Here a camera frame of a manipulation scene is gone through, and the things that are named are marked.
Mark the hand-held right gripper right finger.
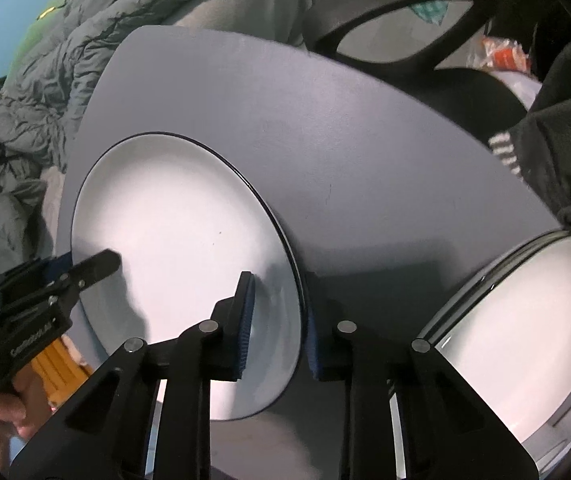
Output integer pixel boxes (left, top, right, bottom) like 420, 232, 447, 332
305, 272, 539, 480

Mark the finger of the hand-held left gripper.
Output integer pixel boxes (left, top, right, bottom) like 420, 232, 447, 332
62, 249, 121, 293
0, 254, 73, 293

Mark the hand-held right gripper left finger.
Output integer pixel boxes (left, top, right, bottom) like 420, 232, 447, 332
8, 271, 258, 480

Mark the white plate with black rim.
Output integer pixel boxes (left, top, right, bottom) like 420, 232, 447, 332
70, 132, 309, 421
413, 230, 571, 356
415, 235, 571, 463

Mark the grey quilted blanket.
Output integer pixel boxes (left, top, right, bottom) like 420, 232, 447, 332
0, 0, 228, 266

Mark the black white striped cloth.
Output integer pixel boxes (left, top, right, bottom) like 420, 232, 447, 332
487, 129, 525, 177

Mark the light grey cloth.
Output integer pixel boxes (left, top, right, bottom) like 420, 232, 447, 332
172, 0, 331, 53

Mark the dark grey fleece cloth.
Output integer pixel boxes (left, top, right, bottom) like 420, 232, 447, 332
485, 35, 571, 253

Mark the black office chair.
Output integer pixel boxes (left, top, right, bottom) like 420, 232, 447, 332
304, 0, 533, 143

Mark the orange packet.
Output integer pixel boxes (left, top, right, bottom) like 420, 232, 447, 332
480, 35, 532, 74

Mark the wooden frame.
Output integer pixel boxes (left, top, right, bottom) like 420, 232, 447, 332
29, 335, 97, 407

